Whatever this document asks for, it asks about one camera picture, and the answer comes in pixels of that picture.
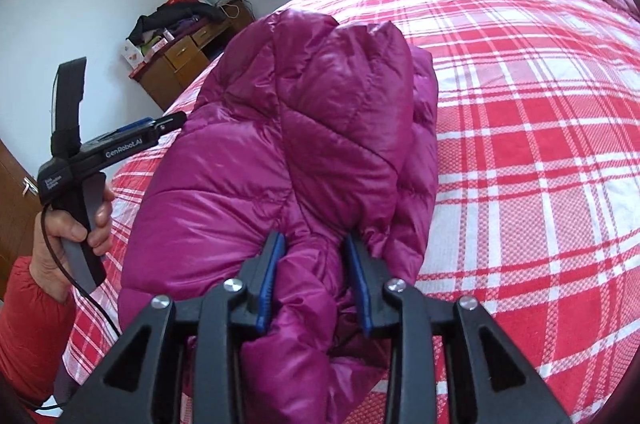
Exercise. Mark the red left sleeve forearm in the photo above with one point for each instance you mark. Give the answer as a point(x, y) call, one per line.
point(35, 329)

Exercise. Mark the magenta puffer jacket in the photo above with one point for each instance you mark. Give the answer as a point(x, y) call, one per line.
point(313, 129)

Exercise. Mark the wooden desk cabinet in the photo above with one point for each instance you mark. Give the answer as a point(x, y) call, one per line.
point(176, 65)

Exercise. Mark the silver door handle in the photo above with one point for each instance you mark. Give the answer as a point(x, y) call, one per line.
point(29, 187)

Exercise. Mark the left hand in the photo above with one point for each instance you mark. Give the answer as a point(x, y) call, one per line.
point(58, 226)

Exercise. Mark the black garment on desk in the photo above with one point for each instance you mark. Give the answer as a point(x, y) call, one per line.
point(169, 14)

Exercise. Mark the red plaid bed sheet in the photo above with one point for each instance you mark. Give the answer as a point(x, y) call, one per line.
point(537, 208)

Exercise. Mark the brown wooden door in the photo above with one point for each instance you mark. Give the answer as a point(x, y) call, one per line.
point(17, 215)

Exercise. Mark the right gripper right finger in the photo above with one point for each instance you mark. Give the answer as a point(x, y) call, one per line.
point(488, 378)

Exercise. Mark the white box on desk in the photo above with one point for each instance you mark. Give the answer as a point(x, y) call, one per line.
point(132, 54)

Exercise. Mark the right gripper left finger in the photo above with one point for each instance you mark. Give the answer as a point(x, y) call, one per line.
point(140, 379)

